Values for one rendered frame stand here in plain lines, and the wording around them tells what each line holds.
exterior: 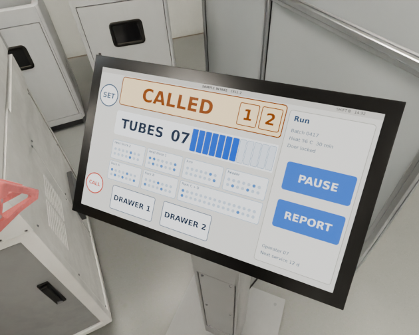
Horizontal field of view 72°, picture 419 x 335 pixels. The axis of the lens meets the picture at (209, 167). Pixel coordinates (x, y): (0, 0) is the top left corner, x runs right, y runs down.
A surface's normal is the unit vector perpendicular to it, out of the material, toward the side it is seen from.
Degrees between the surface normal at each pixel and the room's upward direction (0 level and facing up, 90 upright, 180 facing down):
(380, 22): 90
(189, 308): 5
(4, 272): 90
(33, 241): 90
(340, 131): 50
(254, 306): 5
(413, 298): 0
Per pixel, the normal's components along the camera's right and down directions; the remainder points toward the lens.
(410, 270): -0.05, -0.70
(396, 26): -0.94, 0.28
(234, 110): -0.33, 0.06
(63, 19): 0.35, 0.65
